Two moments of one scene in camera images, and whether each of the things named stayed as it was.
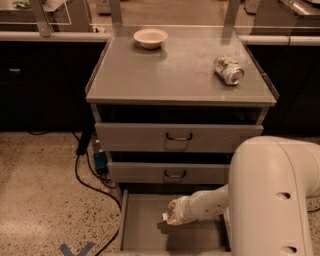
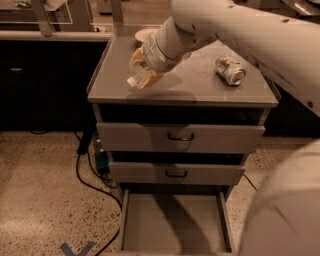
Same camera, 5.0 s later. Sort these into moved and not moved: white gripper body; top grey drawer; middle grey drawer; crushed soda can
Moved: white gripper body
Not moved: crushed soda can; top grey drawer; middle grey drawer
